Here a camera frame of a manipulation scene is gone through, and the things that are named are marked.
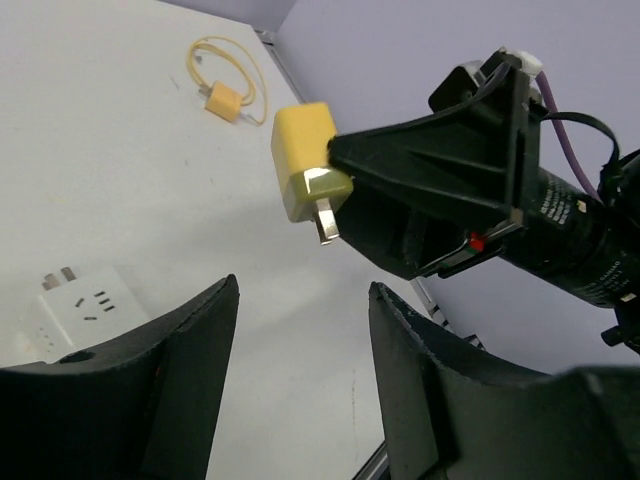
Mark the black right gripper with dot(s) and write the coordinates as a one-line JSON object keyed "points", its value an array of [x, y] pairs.
{"points": [[471, 166]]}

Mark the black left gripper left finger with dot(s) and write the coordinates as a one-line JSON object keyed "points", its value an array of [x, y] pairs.
{"points": [[143, 405]]}

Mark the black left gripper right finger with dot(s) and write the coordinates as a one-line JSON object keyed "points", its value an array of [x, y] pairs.
{"points": [[453, 411]]}

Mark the white cube socket adapter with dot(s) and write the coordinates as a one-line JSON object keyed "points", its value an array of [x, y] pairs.
{"points": [[75, 313]]}

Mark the yellow two-port USB charger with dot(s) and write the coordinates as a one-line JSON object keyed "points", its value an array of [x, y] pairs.
{"points": [[310, 188]]}

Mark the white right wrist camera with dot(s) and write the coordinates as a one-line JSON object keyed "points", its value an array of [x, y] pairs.
{"points": [[480, 71]]}

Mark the yellow charger with cable plugged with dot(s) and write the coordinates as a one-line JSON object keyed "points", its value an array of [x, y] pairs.
{"points": [[222, 101]]}

